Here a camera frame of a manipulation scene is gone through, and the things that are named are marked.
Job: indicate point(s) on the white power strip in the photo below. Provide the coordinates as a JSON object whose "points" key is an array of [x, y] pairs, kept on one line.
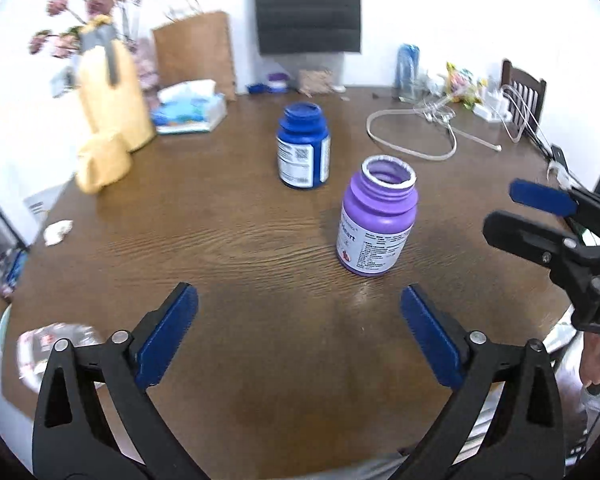
{"points": [[492, 106]]}

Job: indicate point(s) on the yellow mug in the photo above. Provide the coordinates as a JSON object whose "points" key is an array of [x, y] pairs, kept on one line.
{"points": [[102, 160]]}

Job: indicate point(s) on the clear box of seeds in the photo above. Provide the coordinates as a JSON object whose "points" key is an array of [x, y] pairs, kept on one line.
{"points": [[312, 82]]}

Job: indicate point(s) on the blue plastic bottle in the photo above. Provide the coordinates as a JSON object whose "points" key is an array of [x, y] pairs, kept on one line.
{"points": [[303, 146]]}

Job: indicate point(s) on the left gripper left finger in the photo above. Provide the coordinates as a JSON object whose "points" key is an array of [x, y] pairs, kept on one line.
{"points": [[94, 418]]}

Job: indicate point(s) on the dark wooden chair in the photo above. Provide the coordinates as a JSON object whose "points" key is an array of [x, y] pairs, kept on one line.
{"points": [[526, 96]]}

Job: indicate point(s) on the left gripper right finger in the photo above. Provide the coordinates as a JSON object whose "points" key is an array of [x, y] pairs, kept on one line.
{"points": [[503, 419]]}

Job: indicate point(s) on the brown paper bag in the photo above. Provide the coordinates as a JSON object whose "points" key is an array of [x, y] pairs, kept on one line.
{"points": [[195, 44]]}

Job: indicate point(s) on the clear glass with blue items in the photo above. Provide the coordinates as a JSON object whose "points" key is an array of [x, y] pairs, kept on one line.
{"points": [[407, 65]]}

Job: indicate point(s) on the blue tissue box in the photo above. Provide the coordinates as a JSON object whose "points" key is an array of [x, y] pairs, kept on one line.
{"points": [[189, 107]]}

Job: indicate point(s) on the blue small lid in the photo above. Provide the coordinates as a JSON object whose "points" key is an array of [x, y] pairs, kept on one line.
{"points": [[257, 88]]}

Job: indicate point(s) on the crumpled white tissue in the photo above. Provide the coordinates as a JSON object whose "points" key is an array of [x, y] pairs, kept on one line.
{"points": [[55, 233]]}

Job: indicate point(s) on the pink textured flower wrap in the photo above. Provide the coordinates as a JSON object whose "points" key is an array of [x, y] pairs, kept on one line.
{"points": [[145, 63]]}

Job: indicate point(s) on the white earphones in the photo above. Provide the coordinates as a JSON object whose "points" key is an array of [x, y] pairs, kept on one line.
{"points": [[436, 109]]}

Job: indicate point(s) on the colourful snack packet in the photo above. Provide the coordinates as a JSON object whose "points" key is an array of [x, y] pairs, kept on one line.
{"points": [[464, 87]]}

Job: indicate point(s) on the purple plastic bottle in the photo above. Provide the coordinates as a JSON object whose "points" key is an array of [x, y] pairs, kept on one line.
{"points": [[378, 213]]}

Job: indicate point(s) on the purple white small jar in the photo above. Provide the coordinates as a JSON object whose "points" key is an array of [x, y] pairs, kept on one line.
{"points": [[277, 82]]}

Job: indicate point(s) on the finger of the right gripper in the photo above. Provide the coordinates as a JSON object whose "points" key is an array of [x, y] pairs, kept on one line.
{"points": [[575, 205], [541, 245]]}

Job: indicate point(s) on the dried pink flower bouquet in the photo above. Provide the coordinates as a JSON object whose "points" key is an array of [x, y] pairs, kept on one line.
{"points": [[64, 41]]}

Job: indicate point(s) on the black wall panel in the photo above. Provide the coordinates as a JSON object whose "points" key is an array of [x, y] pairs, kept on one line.
{"points": [[308, 26]]}

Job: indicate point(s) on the person right hand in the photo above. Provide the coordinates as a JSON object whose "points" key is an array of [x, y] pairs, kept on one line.
{"points": [[590, 360]]}

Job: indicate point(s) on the yellow thermos jug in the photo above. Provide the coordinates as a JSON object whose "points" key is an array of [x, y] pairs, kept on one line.
{"points": [[109, 87]]}

